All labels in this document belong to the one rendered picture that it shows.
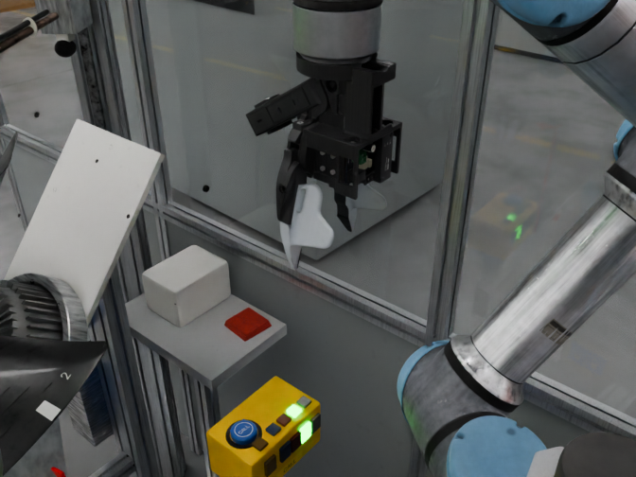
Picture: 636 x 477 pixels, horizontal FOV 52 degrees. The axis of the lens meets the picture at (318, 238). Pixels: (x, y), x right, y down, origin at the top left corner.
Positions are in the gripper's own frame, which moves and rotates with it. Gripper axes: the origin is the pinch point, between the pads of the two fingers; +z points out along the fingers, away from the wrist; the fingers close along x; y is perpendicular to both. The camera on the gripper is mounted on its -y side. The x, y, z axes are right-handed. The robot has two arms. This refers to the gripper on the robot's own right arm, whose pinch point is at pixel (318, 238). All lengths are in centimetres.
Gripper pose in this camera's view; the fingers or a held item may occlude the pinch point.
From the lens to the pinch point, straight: 68.3
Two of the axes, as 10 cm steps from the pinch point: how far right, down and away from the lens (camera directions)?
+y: 7.7, 3.4, -5.3
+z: 0.0, 8.5, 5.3
